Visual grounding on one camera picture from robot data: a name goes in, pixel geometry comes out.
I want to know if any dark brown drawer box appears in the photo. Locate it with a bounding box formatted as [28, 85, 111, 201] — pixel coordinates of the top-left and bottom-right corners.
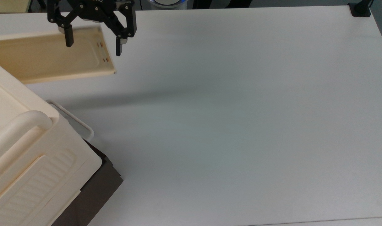
[51, 139, 124, 226]

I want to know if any cream plastic cabinet body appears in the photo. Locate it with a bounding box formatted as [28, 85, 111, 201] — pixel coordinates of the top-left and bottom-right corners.
[0, 59, 103, 226]

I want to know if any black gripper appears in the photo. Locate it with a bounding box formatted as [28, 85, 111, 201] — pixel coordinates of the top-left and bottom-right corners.
[47, 0, 137, 57]

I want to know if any white drawer handle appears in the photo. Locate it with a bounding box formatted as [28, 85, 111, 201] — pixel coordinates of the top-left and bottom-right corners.
[46, 100, 95, 143]

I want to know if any cream cabinet door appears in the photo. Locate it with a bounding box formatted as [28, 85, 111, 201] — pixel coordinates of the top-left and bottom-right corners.
[0, 25, 117, 85]

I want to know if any black camera stand clamp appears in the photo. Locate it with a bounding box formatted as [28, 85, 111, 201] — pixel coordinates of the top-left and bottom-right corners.
[347, 0, 372, 17]

